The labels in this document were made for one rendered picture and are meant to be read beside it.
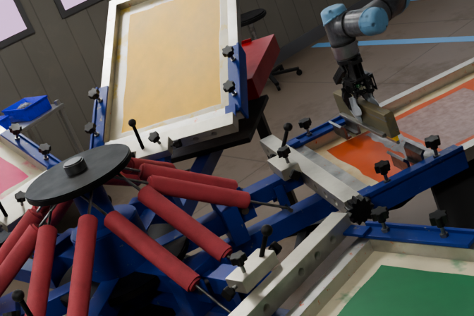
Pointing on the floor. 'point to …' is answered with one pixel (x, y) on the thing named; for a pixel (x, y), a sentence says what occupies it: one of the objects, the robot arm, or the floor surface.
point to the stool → (257, 38)
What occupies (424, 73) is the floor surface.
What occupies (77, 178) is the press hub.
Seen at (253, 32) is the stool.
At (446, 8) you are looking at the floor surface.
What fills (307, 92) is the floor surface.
